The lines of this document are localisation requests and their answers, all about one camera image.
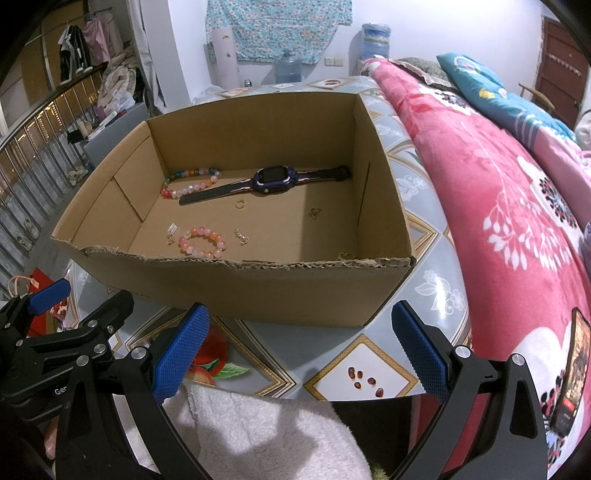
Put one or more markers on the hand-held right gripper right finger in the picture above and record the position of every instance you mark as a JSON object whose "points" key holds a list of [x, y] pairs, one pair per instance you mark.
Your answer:
{"points": [[422, 355]]}

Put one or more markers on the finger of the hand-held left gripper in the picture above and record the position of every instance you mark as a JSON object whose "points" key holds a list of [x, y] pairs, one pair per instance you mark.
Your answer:
{"points": [[48, 295], [113, 311]]}

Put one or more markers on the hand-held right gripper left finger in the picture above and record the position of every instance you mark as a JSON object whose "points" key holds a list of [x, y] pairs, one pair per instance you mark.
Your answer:
{"points": [[182, 355]]}

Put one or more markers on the cardboard box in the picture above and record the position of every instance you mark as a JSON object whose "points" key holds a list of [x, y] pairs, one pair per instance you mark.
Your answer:
{"points": [[277, 290]]}

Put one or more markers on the purple smart watch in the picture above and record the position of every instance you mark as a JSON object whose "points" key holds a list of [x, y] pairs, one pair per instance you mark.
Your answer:
{"points": [[270, 180]]}

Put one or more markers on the person's left hand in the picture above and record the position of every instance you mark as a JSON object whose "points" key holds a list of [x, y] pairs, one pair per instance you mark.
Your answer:
{"points": [[49, 443]]}

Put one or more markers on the red paper bag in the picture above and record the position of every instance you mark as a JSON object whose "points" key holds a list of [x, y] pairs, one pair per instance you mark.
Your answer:
{"points": [[37, 278]]}

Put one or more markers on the white shoe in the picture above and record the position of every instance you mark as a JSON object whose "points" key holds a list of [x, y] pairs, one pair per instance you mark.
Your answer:
{"points": [[77, 176], [28, 235]]}

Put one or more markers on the silver dangling earring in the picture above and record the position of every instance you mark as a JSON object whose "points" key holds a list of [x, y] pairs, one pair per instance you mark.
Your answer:
{"points": [[171, 230]]}

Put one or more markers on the white towel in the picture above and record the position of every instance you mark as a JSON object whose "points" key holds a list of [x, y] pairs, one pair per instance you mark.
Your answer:
{"points": [[258, 438]]}

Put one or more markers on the green fuzzy clothing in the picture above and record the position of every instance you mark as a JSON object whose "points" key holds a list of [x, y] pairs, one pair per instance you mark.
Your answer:
{"points": [[378, 473]]}

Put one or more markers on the small gold pendant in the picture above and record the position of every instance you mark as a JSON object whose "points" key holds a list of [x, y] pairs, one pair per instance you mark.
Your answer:
{"points": [[346, 255]]}

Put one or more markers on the gold dangling earring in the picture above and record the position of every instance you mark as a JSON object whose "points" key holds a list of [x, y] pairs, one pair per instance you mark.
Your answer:
{"points": [[240, 236]]}

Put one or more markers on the metal railing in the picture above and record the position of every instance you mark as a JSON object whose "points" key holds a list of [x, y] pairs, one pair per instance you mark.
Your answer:
{"points": [[27, 152]]}

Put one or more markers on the smartphone with lit screen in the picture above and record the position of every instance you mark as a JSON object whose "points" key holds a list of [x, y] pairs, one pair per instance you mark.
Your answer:
{"points": [[575, 369]]}

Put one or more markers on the grey cabinet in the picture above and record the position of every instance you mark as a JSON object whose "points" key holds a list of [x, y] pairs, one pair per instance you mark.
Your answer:
{"points": [[115, 138]]}

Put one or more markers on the gold butterfly earring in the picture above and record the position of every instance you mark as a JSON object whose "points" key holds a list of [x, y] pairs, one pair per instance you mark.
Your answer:
{"points": [[315, 213]]}

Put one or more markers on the pink floral blanket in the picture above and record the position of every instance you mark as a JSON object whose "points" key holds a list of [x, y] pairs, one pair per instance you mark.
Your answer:
{"points": [[485, 184]]}

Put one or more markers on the pile of pale clothes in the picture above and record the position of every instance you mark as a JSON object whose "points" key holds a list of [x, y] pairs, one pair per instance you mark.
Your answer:
{"points": [[120, 83]]}

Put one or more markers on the metal framed window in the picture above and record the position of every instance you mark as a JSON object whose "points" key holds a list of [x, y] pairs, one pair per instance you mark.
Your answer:
{"points": [[23, 60]]}

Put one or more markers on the black and white hanging jacket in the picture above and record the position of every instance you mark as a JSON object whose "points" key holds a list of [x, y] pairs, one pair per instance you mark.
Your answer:
{"points": [[74, 50]]}

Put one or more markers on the pink striped bedding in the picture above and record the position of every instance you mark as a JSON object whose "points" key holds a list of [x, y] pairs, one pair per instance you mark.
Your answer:
{"points": [[563, 152]]}

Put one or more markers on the pink hanging garment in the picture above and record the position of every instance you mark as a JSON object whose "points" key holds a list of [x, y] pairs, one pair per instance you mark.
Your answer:
{"points": [[99, 39]]}

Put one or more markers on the teal patterned pillow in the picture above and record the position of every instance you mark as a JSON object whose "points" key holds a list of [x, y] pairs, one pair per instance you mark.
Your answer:
{"points": [[508, 101]]}

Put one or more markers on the white cylindrical appliance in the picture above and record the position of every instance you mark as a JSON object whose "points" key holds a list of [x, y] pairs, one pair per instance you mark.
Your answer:
{"points": [[224, 57]]}

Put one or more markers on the wooden chair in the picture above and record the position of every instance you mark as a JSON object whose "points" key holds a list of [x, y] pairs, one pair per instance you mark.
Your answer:
{"points": [[538, 94]]}

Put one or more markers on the grey lace-trimmed cushion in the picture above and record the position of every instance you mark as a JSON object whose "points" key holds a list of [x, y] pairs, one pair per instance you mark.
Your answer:
{"points": [[425, 70]]}

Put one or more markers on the clear water jug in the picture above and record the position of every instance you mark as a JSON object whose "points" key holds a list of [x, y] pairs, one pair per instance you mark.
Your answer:
{"points": [[288, 68]]}

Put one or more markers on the blue water jug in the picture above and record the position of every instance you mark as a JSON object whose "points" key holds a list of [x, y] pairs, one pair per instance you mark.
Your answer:
{"points": [[376, 41]]}

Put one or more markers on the dark red door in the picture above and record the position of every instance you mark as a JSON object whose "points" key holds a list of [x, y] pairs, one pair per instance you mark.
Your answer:
{"points": [[561, 69]]}

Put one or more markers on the white wall socket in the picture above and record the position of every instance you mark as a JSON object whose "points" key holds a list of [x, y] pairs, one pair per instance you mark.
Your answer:
{"points": [[333, 62]]}

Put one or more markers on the floral cloth on wall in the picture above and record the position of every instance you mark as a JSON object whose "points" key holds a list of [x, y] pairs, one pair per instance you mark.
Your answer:
{"points": [[277, 27]]}

